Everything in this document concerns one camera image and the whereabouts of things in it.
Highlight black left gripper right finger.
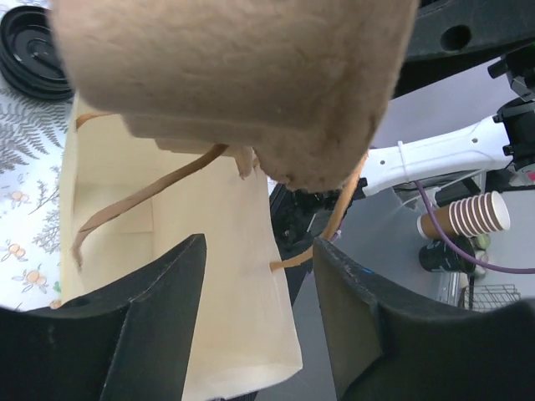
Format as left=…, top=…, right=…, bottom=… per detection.
left=313, top=239, right=534, bottom=400

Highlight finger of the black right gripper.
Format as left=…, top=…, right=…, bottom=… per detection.
left=393, top=0, right=534, bottom=98

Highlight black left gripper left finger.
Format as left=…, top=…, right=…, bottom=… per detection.
left=1, top=234, right=206, bottom=401

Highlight brown paper bag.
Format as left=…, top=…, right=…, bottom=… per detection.
left=59, top=99, right=303, bottom=400

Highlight single brown cup carrier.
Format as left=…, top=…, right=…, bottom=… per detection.
left=48, top=1, right=419, bottom=191

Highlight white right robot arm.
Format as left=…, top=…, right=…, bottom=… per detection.
left=354, top=0, right=534, bottom=199

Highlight dark green paper cup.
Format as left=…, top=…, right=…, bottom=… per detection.
left=419, top=240, right=476, bottom=274

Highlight striped brown paper cups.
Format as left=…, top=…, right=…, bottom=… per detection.
left=431, top=191, right=511, bottom=238

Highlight floral table mat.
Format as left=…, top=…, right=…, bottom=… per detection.
left=1, top=1, right=72, bottom=311

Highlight stack of black lids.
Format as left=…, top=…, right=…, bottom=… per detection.
left=1, top=6, right=73, bottom=103

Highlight small wire basket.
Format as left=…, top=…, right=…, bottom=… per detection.
left=457, top=284, right=521, bottom=312

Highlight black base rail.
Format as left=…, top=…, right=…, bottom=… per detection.
left=269, top=184, right=341, bottom=260

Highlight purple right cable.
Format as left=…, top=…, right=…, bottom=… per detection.
left=415, top=179, right=535, bottom=276

